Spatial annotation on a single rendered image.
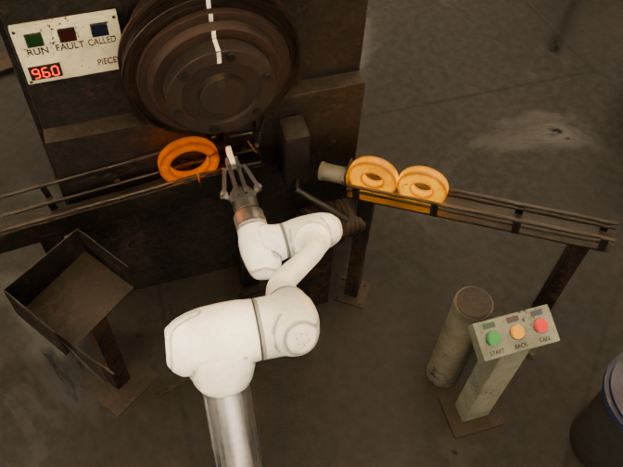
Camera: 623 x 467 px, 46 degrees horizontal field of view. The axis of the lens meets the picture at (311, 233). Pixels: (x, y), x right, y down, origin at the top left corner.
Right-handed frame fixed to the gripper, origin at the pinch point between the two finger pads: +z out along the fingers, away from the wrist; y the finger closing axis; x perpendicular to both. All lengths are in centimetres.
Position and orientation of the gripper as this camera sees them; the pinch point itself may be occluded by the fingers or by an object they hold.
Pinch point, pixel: (230, 157)
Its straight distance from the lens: 225.4
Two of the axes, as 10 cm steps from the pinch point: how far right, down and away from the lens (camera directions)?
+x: 0.7, -5.0, -8.6
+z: -2.9, -8.4, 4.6
